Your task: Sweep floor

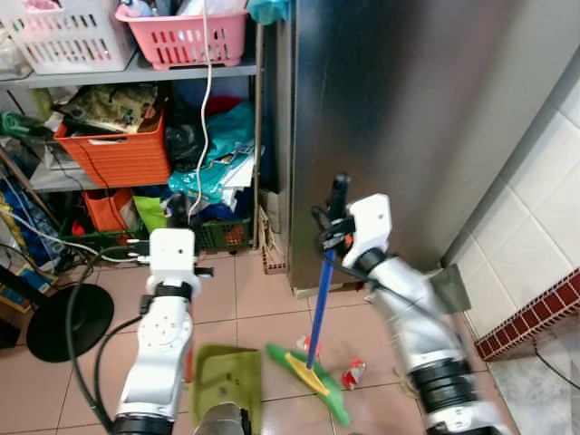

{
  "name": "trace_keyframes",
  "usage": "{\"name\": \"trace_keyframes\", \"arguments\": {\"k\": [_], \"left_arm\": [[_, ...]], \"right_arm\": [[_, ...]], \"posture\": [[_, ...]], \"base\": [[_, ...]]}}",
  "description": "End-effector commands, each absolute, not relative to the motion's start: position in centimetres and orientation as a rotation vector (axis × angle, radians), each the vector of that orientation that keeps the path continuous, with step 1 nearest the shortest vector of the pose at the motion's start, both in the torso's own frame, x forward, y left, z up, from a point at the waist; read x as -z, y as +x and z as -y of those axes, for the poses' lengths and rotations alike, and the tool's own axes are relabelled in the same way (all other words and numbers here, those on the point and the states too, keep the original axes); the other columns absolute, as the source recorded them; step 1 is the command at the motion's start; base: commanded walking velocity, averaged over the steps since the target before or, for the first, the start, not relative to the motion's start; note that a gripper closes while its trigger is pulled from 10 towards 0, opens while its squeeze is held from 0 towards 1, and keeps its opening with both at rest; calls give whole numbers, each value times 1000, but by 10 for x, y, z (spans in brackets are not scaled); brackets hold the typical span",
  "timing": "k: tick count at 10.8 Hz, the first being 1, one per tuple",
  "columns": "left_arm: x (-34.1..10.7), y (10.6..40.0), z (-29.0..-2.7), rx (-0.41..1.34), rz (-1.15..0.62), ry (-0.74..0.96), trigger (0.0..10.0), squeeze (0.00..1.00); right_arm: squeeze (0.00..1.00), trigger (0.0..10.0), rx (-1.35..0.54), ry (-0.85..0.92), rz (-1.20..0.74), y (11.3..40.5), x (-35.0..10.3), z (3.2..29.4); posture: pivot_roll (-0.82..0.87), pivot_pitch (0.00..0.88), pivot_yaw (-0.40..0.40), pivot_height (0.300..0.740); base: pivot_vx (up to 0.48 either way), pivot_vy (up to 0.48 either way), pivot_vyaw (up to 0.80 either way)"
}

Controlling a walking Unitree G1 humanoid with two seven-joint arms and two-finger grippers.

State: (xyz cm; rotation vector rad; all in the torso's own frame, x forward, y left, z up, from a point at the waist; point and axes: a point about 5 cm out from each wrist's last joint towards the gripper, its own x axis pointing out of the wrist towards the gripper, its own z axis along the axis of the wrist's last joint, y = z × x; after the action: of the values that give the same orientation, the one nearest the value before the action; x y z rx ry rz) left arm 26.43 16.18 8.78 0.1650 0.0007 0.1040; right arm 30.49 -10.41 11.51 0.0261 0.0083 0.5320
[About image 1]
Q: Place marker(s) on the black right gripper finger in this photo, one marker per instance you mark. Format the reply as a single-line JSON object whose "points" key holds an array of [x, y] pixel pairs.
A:
{"points": [[319, 217], [340, 192]]}

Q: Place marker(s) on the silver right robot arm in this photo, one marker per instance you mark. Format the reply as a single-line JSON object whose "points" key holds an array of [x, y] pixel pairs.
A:
{"points": [[421, 335]]}

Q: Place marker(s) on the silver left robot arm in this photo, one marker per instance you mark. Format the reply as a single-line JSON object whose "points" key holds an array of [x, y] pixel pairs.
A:
{"points": [[163, 340]]}

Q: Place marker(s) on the dark green plastic crate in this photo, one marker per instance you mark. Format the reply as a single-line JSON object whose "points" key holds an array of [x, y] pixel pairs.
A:
{"points": [[227, 236]]}

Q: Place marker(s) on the yellow green bag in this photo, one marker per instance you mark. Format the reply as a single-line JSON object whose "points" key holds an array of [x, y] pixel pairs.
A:
{"points": [[150, 214]]}

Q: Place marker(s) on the stainless steel cabinet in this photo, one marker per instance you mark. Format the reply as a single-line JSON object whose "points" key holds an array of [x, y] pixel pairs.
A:
{"points": [[408, 127]]}

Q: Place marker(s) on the small orange plastic bin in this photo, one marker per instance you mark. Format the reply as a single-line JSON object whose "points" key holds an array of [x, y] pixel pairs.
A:
{"points": [[107, 210]]}

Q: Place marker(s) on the teal plastic bag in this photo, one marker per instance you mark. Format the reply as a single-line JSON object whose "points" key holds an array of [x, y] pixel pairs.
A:
{"points": [[227, 149]]}

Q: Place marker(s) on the small red paper scrap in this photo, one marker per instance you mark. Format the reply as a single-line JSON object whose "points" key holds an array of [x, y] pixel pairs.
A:
{"points": [[304, 343]]}

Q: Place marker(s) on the black plastic bag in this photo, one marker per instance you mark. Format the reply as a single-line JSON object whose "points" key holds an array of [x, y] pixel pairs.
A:
{"points": [[184, 143]]}

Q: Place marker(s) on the grey cabinet foot wedge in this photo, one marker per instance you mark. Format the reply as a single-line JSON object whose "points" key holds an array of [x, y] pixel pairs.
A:
{"points": [[451, 290]]}

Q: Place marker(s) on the large orange plastic basket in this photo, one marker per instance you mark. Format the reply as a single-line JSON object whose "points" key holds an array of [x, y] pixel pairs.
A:
{"points": [[122, 159]]}

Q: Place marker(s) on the black round stand base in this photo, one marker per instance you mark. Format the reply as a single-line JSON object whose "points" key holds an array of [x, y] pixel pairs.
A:
{"points": [[71, 322]]}

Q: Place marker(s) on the red white crumpled wrapper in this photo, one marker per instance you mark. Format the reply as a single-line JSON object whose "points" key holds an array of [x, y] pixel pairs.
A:
{"points": [[353, 373]]}

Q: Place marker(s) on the printed snack bag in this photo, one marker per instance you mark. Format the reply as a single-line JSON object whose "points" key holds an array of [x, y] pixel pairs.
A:
{"points": [[113, 107]]}

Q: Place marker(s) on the teal cloth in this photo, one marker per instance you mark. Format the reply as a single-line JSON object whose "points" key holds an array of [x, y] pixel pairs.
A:
{"points": [[268, 9]]}

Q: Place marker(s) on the grey metal shelf rack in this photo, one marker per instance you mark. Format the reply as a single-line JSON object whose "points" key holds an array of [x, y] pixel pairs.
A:
{"points": [[136, 74]]}

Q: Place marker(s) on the pink plastic basket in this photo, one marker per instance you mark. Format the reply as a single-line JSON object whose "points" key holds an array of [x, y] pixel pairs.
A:
{"points": [[186, 38]]}

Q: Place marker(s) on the white plastic basket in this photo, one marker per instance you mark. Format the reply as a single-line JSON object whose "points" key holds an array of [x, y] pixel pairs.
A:
{"points": [[68, 36]]}

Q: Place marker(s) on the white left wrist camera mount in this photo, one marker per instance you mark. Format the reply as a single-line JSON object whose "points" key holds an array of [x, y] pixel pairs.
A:
{"points": [[172, 254]]}

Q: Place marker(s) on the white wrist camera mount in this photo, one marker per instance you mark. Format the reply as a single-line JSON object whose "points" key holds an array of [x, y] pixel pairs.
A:
{"points": [[172, 254], [370, 225]]}

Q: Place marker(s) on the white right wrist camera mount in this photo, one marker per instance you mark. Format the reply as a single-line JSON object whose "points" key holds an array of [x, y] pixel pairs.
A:
{"points": [[370, 225]]}

